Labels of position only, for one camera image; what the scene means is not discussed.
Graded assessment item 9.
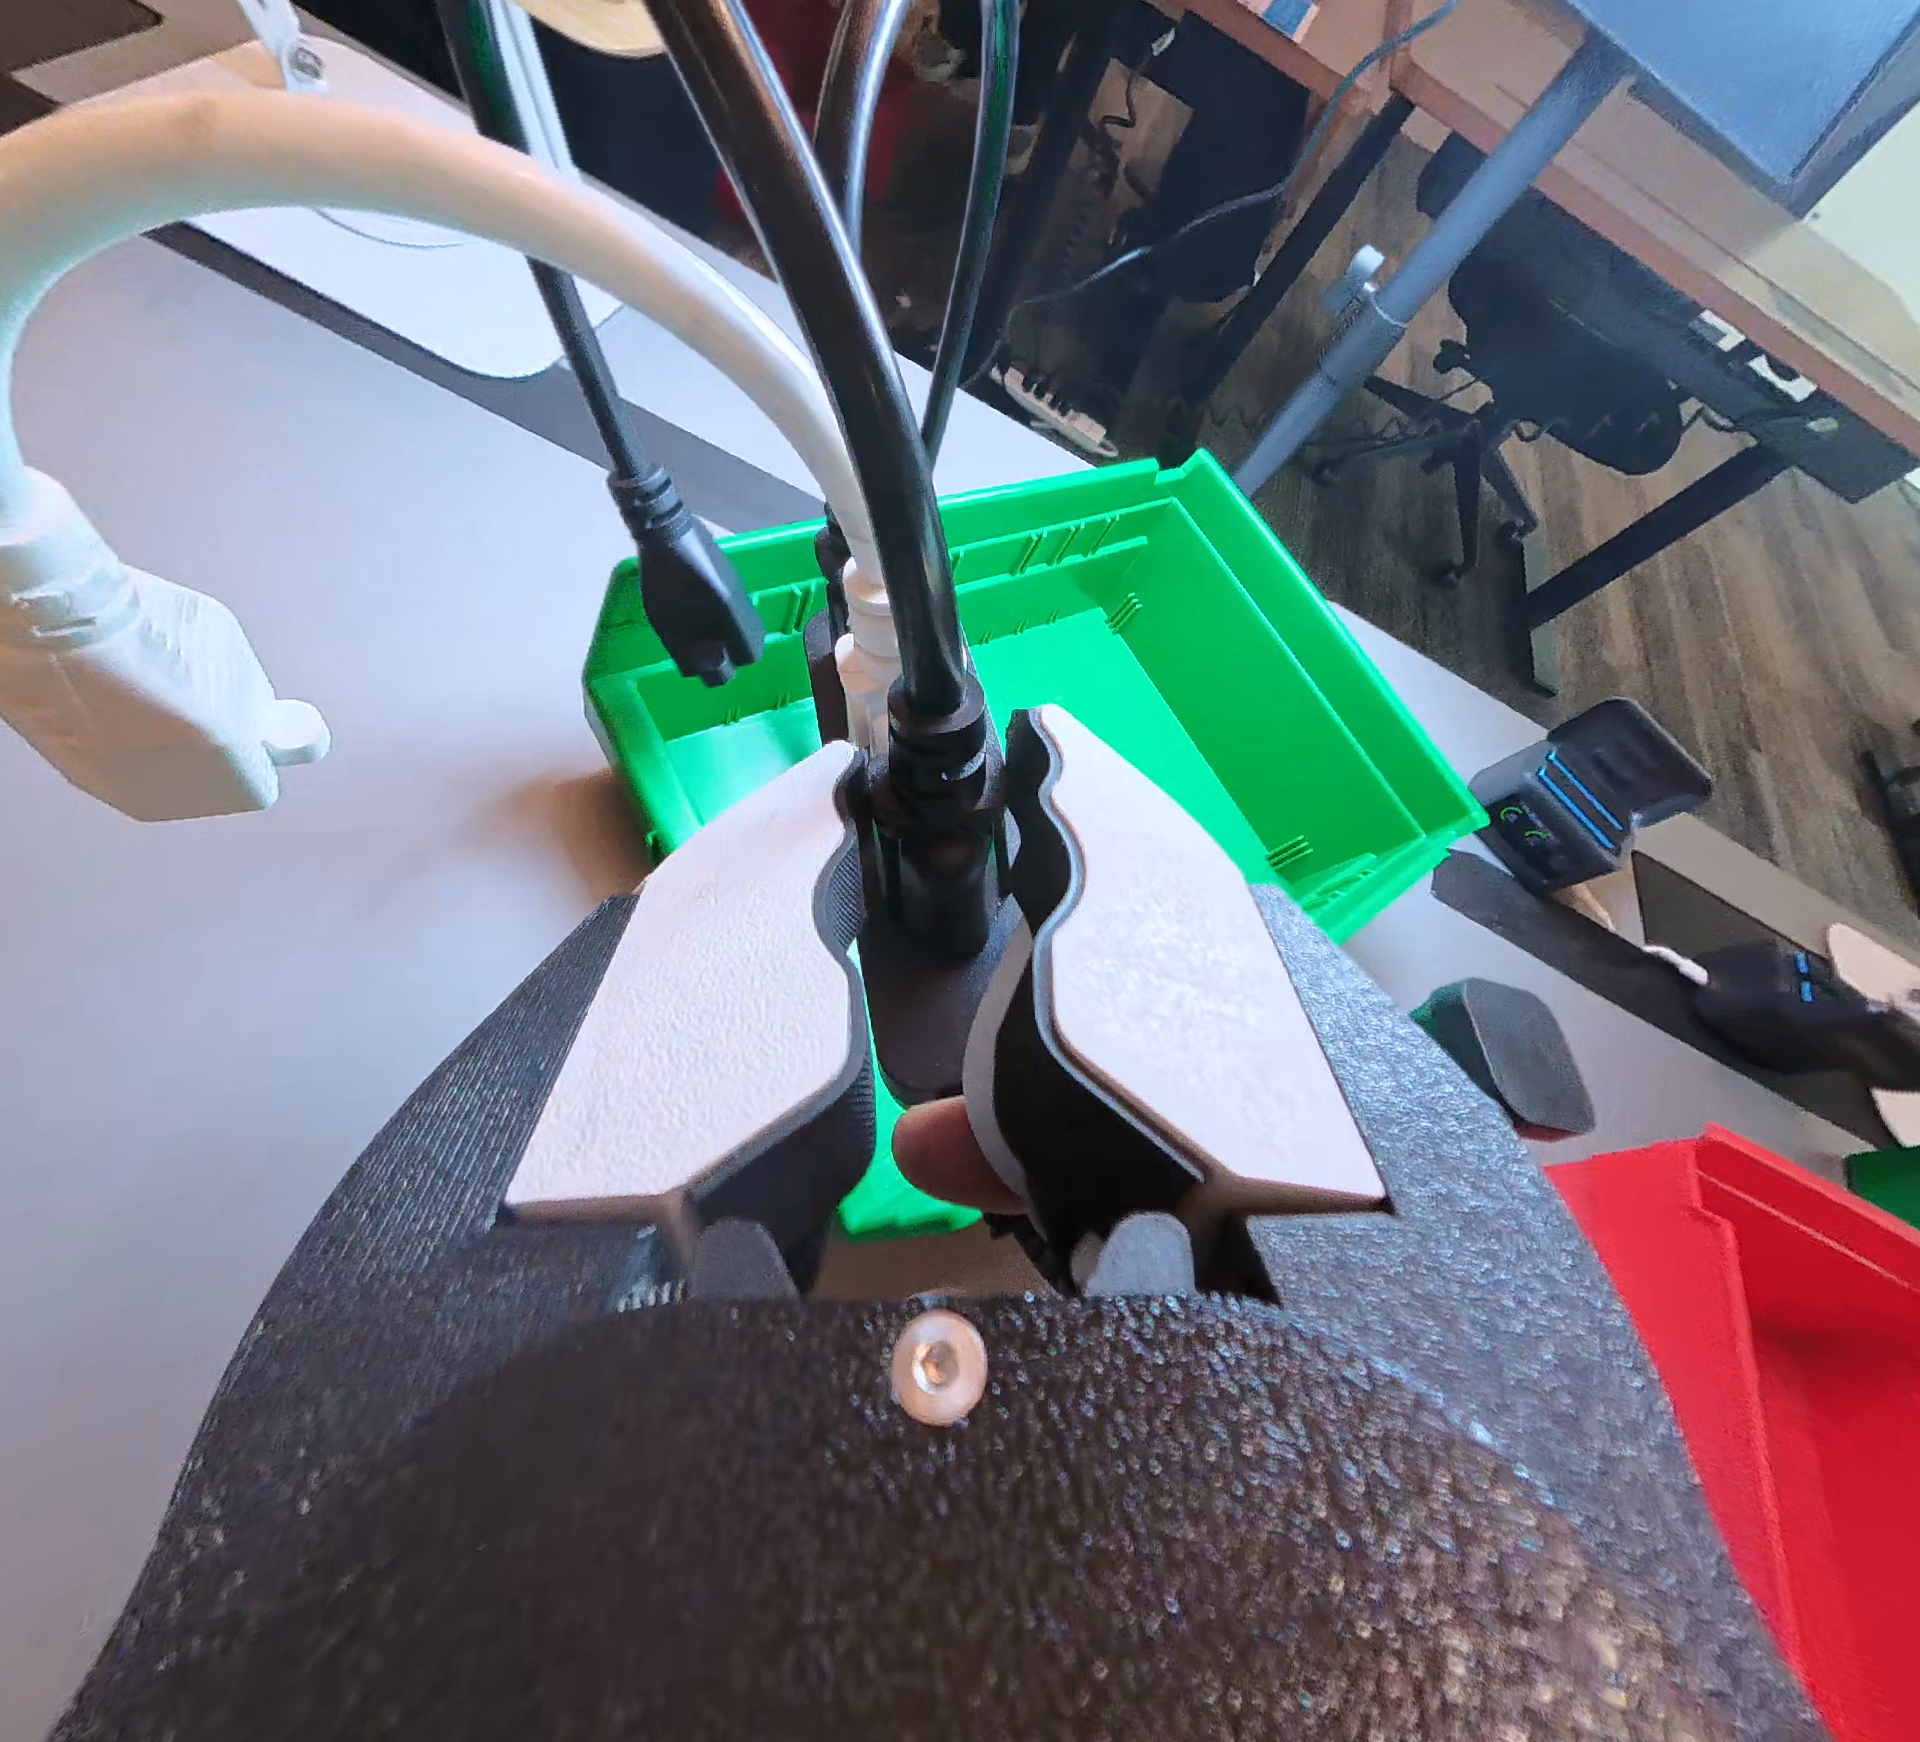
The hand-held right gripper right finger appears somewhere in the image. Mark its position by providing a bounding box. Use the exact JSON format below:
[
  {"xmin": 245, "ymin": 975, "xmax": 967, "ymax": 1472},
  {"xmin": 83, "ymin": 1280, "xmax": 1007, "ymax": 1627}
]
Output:
[{"xmin": 962, "ymin": 705, "xmax": 1392, "ymax": 1295}]

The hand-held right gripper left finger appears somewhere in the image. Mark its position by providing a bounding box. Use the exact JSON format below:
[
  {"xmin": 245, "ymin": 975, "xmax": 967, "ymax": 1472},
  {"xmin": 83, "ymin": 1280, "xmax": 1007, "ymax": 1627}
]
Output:
[{"xmin": 502, "ymin": 741, "xmax": 884, "ymax": 1264}]

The white power strip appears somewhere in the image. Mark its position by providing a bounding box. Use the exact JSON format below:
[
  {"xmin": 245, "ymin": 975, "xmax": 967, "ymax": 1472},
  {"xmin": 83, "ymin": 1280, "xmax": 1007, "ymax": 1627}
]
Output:
[{"xmin": 996, "ymin": 361, "xmax": 1128, "ymax": 462}]

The person's right hand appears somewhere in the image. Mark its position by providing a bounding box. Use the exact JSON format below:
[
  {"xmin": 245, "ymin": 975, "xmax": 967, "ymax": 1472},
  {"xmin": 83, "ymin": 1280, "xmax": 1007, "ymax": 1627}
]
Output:
[{"xmin": 893, "ymin": 1099, "xmax": 1031, "ymax": 1217}]

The green plastic bin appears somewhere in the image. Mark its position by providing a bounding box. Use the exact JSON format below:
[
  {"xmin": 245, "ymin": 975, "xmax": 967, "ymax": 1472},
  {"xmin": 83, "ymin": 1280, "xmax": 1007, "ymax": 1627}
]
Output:
[{"xmin": 582, "ymin": 450, "xmax": 1490, "ymax": 1240}]

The black mat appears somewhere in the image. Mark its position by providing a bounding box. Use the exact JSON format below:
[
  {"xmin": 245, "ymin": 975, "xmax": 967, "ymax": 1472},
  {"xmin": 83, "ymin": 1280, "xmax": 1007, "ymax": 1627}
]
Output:
[{"xmin": 1433, "ymin": 850, "xmax": 1920, "ymax": 1152}]

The black device with blue lights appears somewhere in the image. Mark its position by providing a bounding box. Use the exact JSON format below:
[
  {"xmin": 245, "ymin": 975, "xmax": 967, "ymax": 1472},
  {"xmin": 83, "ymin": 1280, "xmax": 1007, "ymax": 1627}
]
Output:
[
  {"xmin": 1696, "ymin": 924, "xmax": 1920, "ymax": 1145},
  {"xmin": 1470, "ymin": 699, "xmax": 1716, "ymax": 896}
]

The red plastic bin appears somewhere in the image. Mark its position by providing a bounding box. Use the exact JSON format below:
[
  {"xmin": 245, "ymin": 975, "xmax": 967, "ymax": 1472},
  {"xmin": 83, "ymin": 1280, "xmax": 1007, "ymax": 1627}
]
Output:
[{"xmin": 1544, "ymin": 1124, "xmax": 1920, "ymax": 1742}]

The black office chair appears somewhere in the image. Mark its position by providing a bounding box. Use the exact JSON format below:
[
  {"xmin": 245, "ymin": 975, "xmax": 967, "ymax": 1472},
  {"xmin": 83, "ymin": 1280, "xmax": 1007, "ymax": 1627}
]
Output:
[{"xmin": 1303, "ymin": 136, "xmax": 1690, "ymax": 589}]

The wooden desk with grey leg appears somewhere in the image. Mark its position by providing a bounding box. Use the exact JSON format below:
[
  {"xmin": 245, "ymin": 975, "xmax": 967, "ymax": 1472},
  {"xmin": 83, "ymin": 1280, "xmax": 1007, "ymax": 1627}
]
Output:
[{"xmin": 1230, "ymin": 0, "xmax": 1920, "ymax": 695}]

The red canister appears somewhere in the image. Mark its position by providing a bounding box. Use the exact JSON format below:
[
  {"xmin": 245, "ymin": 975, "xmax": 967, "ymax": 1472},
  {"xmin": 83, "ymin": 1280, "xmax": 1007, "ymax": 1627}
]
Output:
[{"xmin": 742, "ymin": 0, "xmax": 908, "ymax": 230}]

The white extension cord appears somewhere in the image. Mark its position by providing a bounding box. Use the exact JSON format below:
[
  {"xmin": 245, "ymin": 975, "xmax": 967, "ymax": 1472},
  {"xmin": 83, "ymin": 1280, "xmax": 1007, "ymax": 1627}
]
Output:
[{"xmin": 0, "ymin": 93, "xmax": 908, "ymax": 825}]

